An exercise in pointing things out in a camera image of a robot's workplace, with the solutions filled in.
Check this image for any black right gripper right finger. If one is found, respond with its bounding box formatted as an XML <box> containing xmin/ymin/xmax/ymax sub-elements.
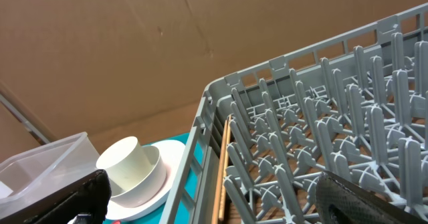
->
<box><xmin>315</xmin><ymin>171</ymin><xmax>427</xmax><ymax>224</ymax></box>

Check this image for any white plate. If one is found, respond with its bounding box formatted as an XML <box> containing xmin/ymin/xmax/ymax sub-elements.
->
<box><xmin>106</xmin><ymin>140</ymin><xmax>185</xmax><ymax>221</ymax></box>

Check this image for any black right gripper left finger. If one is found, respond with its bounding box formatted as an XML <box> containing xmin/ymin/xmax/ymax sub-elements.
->
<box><xmin>1</xmin><ymin>170</ymin><xmax>112</xmax><ymax>224</ymax></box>

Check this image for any grey dish rack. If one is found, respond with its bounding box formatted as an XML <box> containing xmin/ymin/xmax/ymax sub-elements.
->
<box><xmin>160</xmin><ymin>5</ymin><xmax>427</xmax><ymax>223</ymax></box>

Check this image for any clear plastic bin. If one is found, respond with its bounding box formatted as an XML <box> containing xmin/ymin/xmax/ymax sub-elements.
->
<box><xmin>1</xmin><ymin>132</ymin><xmax>99</xmax><ymax>218</ymax></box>

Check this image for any cream paper cup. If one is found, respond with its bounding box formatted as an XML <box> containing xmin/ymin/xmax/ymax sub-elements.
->
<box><xmin>96</xmin><ymin>136</ymin><xmax>152</xmax><ymax>191</ymax></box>

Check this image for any wooden chopstick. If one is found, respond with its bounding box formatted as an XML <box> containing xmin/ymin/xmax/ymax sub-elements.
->
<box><xmin>218</xmin><ymin>115</ymin><xmax>231</xmax><ymax>222</ymax></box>
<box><xmin>211</xmin><ymin>118</ymin><xmax>229</xmax><ymax>224</ymax></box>

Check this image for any metal frame bar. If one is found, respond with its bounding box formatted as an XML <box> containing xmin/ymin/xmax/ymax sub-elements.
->
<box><xmin>1</xmin><ymin>80</ymin><xmax>58</xmax><ymax>144</ymax></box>

